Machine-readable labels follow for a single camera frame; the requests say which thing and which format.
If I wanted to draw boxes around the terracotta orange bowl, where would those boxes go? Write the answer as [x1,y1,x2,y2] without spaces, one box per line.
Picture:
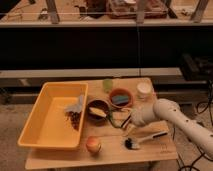
[109,88,133,109]

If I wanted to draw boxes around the yellow plastic tray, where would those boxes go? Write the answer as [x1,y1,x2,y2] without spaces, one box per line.
[18,82,88,150]

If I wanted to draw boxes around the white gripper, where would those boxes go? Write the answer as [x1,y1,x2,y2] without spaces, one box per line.
[120,105,157,136]

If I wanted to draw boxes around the wooden table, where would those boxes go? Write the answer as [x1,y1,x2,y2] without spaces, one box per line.
[25,78,177,171]

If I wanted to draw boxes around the white cup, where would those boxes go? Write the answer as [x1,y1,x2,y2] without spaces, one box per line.
[137,82,152,99]

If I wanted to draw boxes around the green cup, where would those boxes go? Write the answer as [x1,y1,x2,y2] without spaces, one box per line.
[103,79,113,93]

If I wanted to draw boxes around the orange peach fruit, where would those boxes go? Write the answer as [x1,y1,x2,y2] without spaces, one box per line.
[86,136,101,154]

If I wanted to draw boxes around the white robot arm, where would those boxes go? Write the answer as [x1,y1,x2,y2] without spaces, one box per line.
[125,98,213,158]

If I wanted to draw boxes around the striped block toy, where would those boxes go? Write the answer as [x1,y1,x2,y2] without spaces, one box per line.
[121,115,131,130]

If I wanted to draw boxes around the green pepper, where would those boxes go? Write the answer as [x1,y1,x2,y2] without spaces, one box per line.
[108,112,121,128]

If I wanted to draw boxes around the yellow banana piece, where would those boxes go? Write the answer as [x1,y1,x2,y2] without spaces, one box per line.
[89,107,106,118]

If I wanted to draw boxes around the black white dish brush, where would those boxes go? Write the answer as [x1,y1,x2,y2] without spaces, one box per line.
[124,131,167,150]

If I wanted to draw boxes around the blue sponge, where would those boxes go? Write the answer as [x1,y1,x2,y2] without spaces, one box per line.
[111,95,129,105]

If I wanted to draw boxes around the dark brown bowl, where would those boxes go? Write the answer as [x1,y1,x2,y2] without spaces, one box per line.
[86,99,109,122]

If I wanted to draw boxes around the dark grapes bunch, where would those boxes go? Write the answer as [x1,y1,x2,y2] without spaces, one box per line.
[66,112,81,130]

